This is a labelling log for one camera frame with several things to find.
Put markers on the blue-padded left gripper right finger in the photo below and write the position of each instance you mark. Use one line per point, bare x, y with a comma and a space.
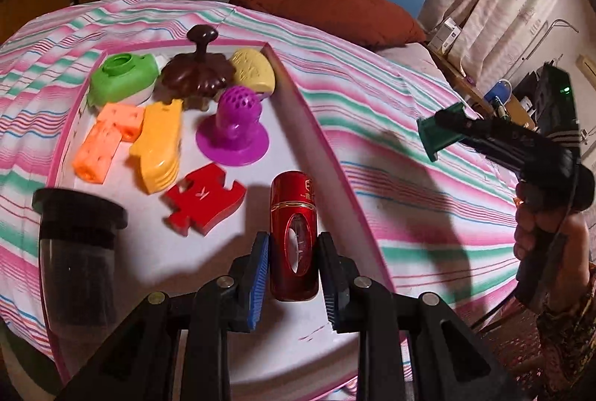
337, 274

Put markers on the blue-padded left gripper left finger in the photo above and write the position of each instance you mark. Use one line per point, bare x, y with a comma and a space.
250, 274

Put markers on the red metallic cylinder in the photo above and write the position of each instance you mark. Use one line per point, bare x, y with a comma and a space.
293, 232

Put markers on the red puzzle piece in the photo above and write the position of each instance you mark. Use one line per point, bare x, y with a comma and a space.
204, 201

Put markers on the teal plastic flanged piece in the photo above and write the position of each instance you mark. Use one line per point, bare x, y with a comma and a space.
434, 137

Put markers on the magenta plastic plunger toy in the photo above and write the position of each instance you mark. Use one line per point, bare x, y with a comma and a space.
234, 135

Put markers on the yellow-orange plastic comb case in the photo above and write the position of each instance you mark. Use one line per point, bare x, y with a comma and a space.
158, 146

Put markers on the yellow textured wedge toy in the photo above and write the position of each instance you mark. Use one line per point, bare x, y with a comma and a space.
253, 70

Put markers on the dark brown spinning top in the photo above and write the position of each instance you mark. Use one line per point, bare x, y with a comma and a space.
198, 78

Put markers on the orange linked cubes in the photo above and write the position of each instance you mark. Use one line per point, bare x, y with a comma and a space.
109, 140

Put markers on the green white round toy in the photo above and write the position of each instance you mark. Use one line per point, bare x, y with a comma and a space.
124, 77

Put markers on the person's right hand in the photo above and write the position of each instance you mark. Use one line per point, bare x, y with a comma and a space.
574, 274

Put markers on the wooden side shelf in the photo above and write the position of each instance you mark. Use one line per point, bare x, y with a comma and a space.
476, 101

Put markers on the blue mug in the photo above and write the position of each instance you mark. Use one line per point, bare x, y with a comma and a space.
502, 90

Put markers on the pink-rimmed white tray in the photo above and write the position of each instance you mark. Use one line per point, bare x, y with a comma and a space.
157, 286

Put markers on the striped pink green tablecloth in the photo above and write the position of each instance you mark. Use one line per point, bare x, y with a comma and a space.
444, 227

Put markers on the small white box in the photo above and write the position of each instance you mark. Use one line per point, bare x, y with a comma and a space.
444, 36

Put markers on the rust red cushion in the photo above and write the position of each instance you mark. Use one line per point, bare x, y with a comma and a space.
371, 24

